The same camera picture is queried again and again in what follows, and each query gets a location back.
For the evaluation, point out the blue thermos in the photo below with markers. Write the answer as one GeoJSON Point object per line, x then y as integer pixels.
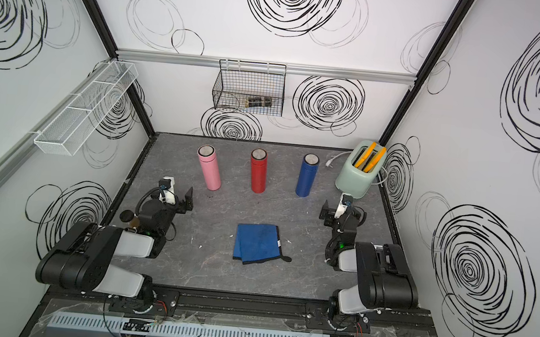
{"type": "Point", "coordinates": [308, 172]}

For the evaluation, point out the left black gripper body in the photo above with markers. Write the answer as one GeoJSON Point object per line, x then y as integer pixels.
{"type": "Point", "coordinates": [184, 201]}

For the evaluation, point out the object in wire basket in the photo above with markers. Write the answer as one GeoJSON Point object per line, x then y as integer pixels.
{"type": "Point", "coordinates": [258, 101]}

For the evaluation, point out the small brown jar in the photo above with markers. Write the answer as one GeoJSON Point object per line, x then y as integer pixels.
{"type": "Point", "coordinates": [134, 225]}

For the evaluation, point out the pink thermos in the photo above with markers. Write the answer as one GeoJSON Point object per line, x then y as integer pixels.
{"type": "Point", "coordinates": [209, 165]}

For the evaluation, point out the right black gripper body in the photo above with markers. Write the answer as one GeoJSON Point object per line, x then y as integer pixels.
{"type": "Point", "coordinates": [326, 214]}

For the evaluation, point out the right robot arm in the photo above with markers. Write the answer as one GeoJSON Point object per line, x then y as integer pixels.
{"type": "Point", "coordinates": [384, 280]}

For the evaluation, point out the white slotted cable duct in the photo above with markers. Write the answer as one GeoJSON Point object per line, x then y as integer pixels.
{"type": "Point", "coordinates": [131, 326]}

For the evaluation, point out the blue cloth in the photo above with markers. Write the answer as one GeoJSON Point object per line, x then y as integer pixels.
{"type": "Point", "coordinates": [258, 243]}

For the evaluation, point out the black wire basket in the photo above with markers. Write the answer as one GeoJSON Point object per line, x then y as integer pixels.
{"type": "Point", "coordinates": [239, 79]}

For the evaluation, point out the white mesh shelf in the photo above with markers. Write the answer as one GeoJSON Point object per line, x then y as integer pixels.
{"type": "Point", "coordinates": [100, 106]}

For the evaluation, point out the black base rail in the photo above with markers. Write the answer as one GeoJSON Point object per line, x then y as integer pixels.
{"type": "Point", "coordinates": [314, 314]}

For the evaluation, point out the mint green toaster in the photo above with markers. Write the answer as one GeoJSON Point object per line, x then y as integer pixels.
{"type": "Point", "coordinates": [361, 168]}

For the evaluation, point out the red thermos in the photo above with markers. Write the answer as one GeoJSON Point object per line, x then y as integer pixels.
{"type": "Point", "coordinates": [259, 158]}

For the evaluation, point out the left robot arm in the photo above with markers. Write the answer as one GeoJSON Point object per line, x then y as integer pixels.
{"type": "Point", "coordinates": [81, 260]}

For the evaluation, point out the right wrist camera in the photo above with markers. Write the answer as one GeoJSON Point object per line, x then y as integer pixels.
{"type": "Point", "coordinates": [346, 201]}

